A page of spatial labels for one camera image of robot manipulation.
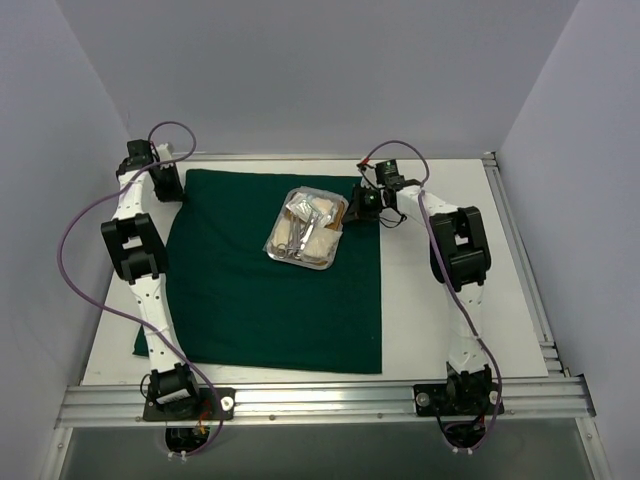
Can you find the aluminium front rail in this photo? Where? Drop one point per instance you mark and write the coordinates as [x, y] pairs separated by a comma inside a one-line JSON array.
[[324, 403]]

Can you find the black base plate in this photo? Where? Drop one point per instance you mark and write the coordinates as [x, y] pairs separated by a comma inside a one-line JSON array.
[[205, 407], [434, 399]]

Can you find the white gauze pad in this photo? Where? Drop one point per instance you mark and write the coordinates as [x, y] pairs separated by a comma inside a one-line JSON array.
[[322, 245]]

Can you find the aluminium rail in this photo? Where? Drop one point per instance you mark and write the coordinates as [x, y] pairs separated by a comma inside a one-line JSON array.
[[324, 403], [524, 269]]

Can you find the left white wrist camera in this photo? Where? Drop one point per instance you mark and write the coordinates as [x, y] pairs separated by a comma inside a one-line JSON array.
[[162, 152]]

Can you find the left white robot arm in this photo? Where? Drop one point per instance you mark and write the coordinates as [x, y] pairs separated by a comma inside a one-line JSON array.
[[140, 259]]

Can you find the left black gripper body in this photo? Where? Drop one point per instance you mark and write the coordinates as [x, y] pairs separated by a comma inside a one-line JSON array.
[[168, 187]]

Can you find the silver instrument tray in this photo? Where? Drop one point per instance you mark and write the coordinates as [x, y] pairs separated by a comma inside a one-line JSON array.
[[280, 228]]

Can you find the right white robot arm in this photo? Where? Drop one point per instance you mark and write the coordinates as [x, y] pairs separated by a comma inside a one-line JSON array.
[[459, 259]]

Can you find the aluminium right side rail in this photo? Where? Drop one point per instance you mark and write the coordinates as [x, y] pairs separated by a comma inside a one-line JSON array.
[[524, 269]]

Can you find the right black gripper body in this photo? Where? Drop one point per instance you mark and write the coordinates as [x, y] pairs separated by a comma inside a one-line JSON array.
[[357, 204]]

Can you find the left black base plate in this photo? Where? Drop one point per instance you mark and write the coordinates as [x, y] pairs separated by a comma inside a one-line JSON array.
[[205, 407]]

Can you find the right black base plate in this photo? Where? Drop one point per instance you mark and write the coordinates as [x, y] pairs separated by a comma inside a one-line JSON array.
[[434, 399]]

